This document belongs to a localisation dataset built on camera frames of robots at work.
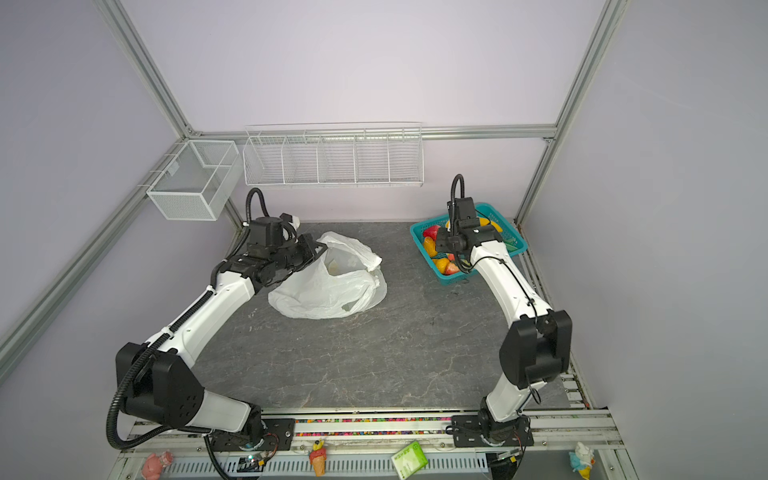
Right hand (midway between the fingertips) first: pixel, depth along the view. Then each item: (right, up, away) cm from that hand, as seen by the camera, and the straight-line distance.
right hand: (447, 241), depth 87 cm
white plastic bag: (-29, -11, -10) cm, 32 cm away
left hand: (-33, -2, -6) cm, 34 cm away
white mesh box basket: (-81, +20, +11) cm, 84 cm away
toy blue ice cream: (+28, -51, -19) cm, 61 cm away
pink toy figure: (-71, -52, -19) cm, 90 cm away
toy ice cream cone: (-34, -51, -18) cm, 64 cm away
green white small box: (-12, -52, -18) cm, 56 cm away
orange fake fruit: (-3, -1, +18) cm, 18 cm away
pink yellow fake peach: (+1, -8, +12) cm, 15 cm away
